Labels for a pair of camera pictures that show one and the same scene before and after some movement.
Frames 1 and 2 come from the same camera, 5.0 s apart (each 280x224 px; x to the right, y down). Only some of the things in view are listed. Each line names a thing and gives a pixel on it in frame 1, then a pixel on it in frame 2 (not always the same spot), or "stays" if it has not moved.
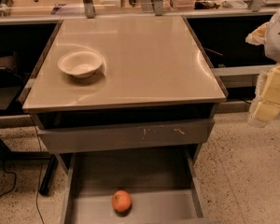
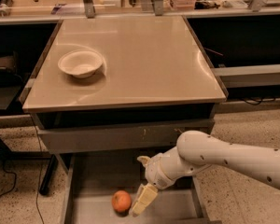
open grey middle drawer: x=165 y=187 stays
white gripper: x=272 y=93 -> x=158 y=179
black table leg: x=49 y=170 stays
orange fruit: x=121 y=203 stays
